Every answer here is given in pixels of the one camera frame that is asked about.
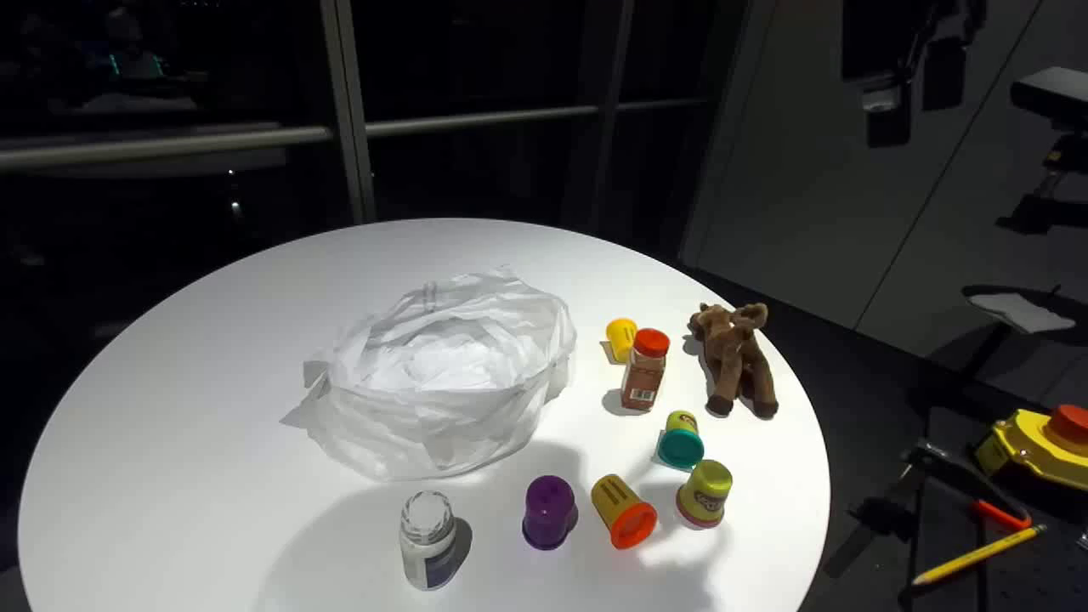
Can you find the orange-lidded yellow play-doh tub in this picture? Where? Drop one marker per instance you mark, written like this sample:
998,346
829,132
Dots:
625,512

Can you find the purple play-doh tub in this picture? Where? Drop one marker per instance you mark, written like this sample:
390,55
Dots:
549,512

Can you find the pink-lidded lime play-doh tub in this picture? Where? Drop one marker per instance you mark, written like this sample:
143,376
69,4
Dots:
705,494

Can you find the white pill bottle blue label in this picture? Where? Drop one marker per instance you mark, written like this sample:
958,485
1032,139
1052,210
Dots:
430,545

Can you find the translucent white plastic bag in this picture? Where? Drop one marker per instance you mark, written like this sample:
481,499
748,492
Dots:
444,386

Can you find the teal-lidded green play-doh tub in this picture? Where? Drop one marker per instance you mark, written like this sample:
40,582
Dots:
681,445

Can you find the black hand tool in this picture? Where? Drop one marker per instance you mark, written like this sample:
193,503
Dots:
947,465

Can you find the yellow pencil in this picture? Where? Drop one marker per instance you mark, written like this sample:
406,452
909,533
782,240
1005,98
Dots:
977,556

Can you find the red-capped spice bottle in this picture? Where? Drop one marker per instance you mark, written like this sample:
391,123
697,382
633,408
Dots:
644,376

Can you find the black camera stand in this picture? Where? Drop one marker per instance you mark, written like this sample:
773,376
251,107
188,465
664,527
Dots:
1054,88

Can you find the small yellow play-doh tub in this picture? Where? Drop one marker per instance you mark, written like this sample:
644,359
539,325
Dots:
619,334

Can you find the brown plush toy animal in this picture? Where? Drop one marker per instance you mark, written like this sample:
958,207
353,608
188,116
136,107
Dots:
732,345

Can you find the yellow emergency stop box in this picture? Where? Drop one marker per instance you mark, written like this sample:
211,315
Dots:
1039,444

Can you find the white paper sheet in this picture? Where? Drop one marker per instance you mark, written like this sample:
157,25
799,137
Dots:
1025,309

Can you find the grey window frame post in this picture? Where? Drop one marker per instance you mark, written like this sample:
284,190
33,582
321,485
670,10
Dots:
344,113

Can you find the black clamp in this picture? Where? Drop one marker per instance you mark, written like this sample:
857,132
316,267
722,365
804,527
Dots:
885,518

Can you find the grey window rail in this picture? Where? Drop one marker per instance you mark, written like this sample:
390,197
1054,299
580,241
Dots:
170,144

